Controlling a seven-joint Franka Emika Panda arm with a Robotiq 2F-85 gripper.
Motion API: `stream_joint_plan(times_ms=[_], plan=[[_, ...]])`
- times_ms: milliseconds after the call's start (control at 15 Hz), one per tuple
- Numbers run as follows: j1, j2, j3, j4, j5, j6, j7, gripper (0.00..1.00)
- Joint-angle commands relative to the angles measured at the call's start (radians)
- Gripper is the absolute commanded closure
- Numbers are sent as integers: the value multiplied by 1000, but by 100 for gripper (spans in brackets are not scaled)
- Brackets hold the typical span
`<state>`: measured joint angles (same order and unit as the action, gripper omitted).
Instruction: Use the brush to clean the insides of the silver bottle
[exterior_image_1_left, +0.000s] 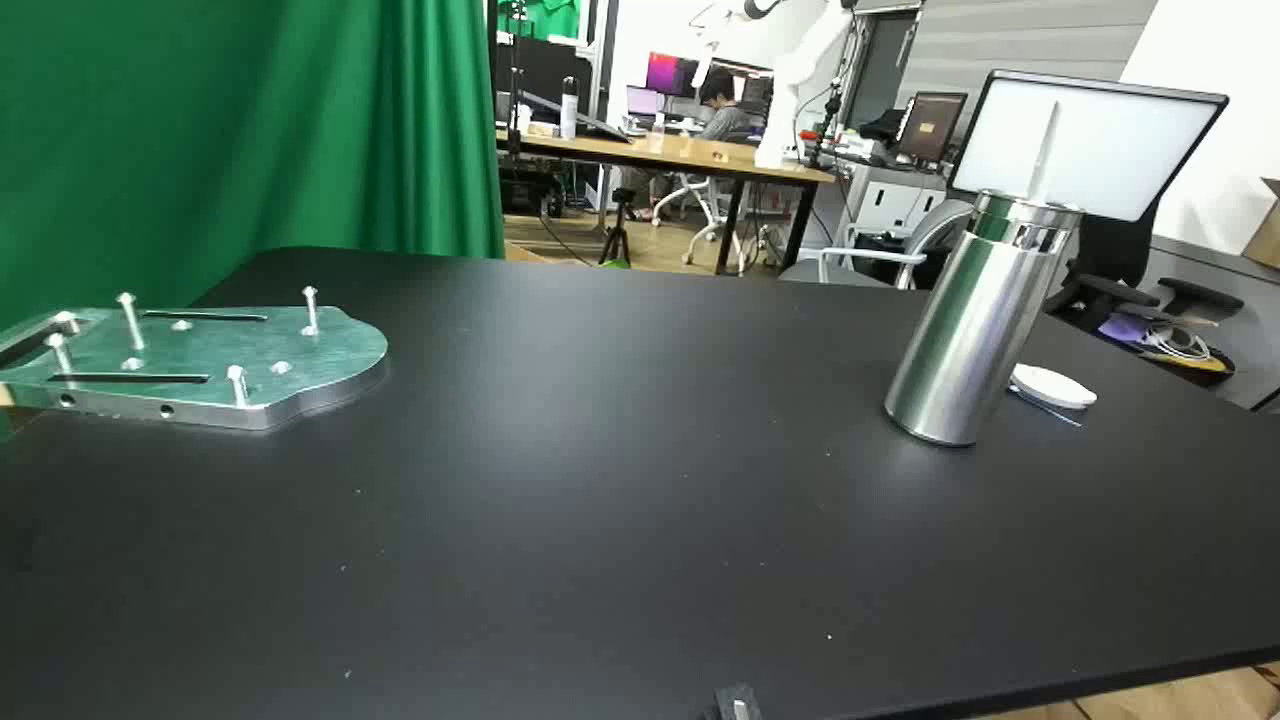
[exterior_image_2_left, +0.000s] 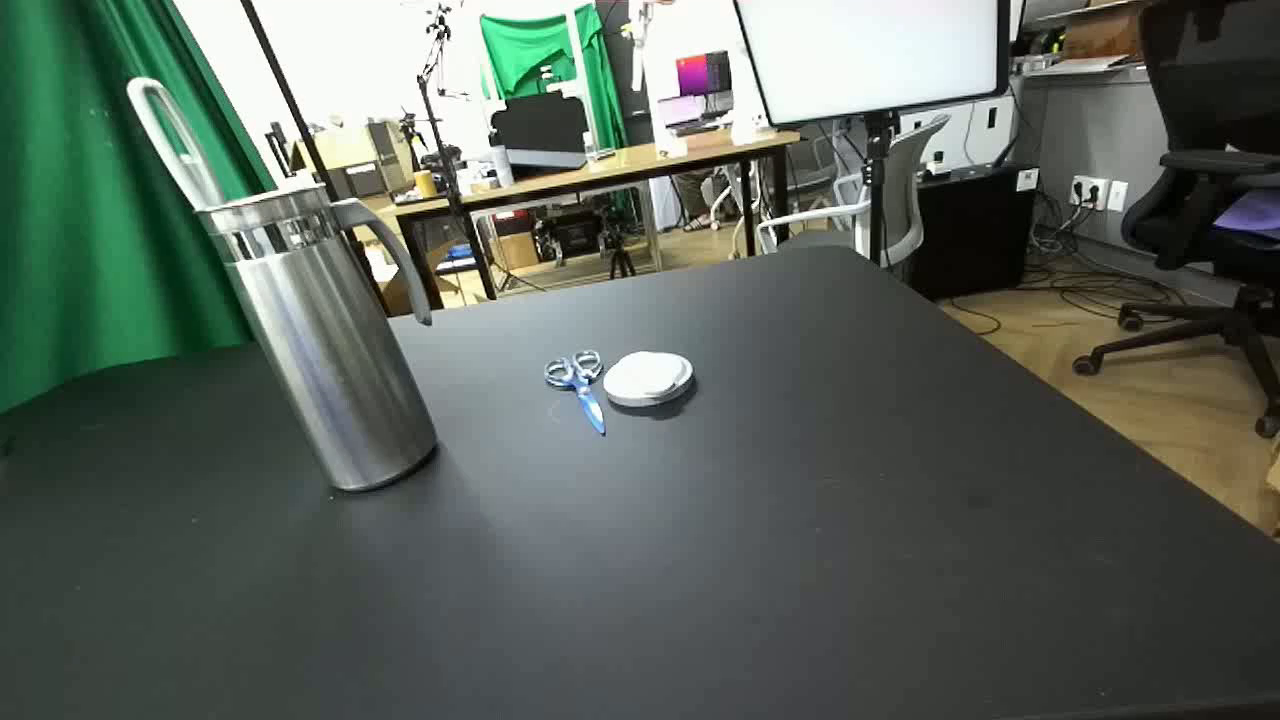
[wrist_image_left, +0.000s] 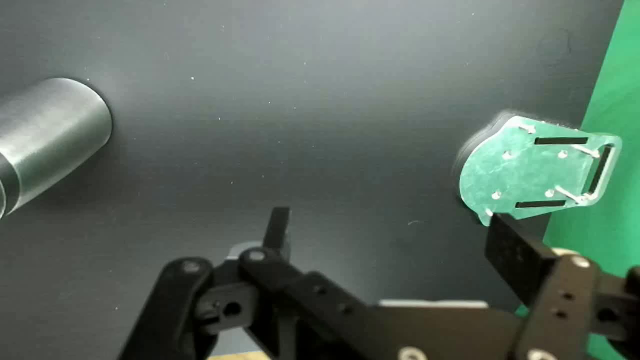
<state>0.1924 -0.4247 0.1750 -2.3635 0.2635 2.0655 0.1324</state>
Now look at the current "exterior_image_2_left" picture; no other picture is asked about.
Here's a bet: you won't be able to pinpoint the silver metal bottle with handle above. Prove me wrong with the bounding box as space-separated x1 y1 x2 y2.
195 181 442 497

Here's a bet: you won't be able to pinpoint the white round disc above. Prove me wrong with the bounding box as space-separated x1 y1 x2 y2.
601 346 702 414

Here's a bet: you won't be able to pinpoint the wooden desk with black legs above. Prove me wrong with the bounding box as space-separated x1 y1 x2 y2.
391 122 803 302

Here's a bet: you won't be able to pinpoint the black case on desk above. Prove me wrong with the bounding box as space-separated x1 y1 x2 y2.
489 91 593 171

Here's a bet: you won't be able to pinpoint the laptop with pink screen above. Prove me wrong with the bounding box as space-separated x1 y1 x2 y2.
655 49 738 135

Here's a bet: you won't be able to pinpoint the grey office chair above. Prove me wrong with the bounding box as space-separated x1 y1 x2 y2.
755 115 958 272

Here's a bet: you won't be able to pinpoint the green cloth hanging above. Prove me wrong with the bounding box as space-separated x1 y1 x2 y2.
478 3 633 153

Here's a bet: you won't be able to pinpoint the black cabinet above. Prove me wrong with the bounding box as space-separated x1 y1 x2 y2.
910 164 1046 302

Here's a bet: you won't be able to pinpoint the thin black slanted pole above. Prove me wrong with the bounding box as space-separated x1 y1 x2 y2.
235 0 349 203

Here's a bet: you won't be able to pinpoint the green curtain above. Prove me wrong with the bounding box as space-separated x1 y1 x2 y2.
0 0 281 414

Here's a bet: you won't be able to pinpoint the purple cloth on chair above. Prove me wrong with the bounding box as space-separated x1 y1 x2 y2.
1213 184 1280 245

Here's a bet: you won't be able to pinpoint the black office chair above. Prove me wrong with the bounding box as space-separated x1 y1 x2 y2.
1071 0 1280 438

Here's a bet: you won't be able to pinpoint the blue handled scissors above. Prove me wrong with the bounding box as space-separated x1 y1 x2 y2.
539 346 613 438

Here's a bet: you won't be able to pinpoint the white screen with black frame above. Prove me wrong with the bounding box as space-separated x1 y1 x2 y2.
730 0 1013 132

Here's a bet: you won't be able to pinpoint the white wall socket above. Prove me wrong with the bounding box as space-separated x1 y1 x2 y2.
1067 171 1132 217

